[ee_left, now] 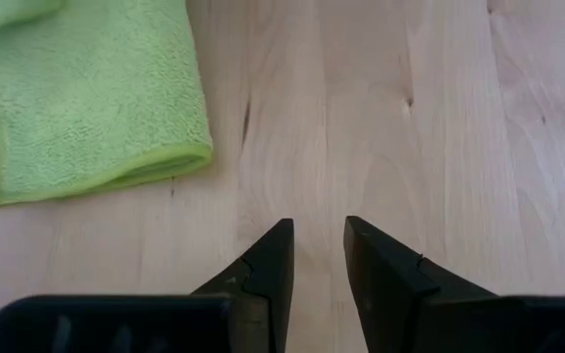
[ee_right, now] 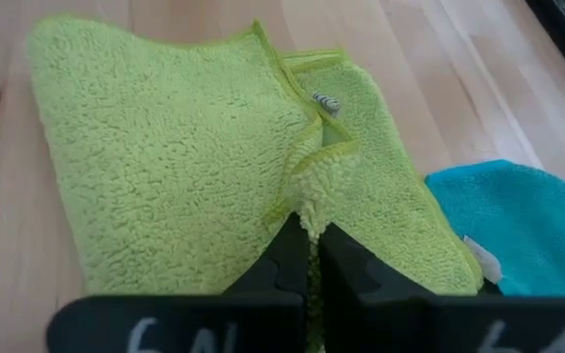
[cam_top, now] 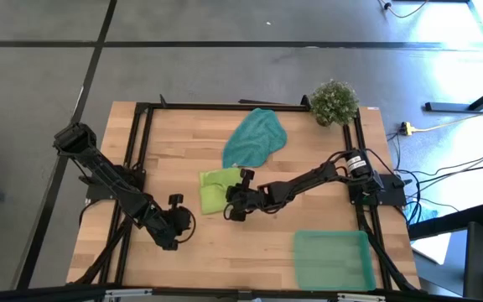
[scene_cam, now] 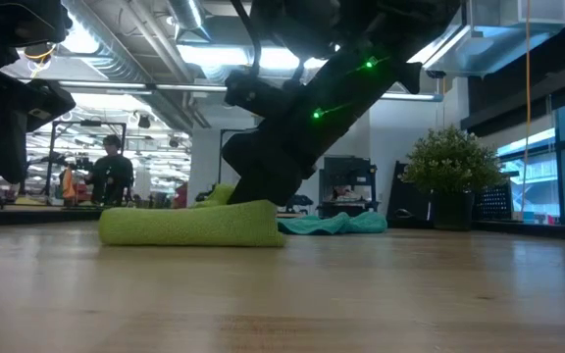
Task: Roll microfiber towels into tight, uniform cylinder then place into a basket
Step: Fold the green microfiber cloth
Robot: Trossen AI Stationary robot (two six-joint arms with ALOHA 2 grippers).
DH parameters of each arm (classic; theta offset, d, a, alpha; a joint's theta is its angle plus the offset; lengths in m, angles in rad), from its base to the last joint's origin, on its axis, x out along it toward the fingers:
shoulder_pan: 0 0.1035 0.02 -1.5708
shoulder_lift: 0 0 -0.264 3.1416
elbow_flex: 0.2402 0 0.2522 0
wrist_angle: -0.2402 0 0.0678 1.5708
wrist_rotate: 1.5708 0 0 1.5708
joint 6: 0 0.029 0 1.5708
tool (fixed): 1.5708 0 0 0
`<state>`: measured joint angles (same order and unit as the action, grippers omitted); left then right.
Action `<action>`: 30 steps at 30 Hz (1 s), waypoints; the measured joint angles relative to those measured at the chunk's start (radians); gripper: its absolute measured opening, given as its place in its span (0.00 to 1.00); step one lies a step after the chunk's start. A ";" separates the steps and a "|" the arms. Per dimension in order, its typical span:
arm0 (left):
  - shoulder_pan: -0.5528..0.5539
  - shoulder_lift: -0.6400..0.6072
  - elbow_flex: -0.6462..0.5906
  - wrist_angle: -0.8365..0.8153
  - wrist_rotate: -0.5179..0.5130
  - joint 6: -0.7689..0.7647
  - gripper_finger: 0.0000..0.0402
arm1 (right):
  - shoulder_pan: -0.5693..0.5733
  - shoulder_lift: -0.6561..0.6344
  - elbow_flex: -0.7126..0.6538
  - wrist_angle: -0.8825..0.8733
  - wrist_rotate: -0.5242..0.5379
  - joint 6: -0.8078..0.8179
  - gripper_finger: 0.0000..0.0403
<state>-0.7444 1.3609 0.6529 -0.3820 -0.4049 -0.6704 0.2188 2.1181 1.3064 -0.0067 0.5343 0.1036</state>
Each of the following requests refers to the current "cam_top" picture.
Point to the potted green artificial plant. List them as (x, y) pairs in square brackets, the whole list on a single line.
[(333, 102)]

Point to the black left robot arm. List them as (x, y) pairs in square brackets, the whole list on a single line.
[(99, 168)]

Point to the white paper sheet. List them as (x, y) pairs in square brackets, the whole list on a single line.
[(432, 247)]

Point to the lime green microfiber towel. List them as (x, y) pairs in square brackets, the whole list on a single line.
[(212, 189)]

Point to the green mesh basket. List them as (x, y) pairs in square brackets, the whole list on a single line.
[(333, 260)]

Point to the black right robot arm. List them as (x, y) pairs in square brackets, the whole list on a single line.
[(308, 180)]

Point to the black aluminium table frame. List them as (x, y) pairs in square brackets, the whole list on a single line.
[(224, 106)]

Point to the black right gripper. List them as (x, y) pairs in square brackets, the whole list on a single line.
[(247, 197)]

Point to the black desk leg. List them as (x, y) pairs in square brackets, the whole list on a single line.
[(455, 107)]

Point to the yellow power strip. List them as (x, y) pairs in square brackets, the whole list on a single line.
[(407, 128)]

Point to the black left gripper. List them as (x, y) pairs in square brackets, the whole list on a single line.
[(166, 226)]

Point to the teal microfiber towel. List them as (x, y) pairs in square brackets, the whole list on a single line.
[(254, 138)]

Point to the black overhead gantry bar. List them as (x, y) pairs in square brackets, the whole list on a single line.
[(36, 293)]

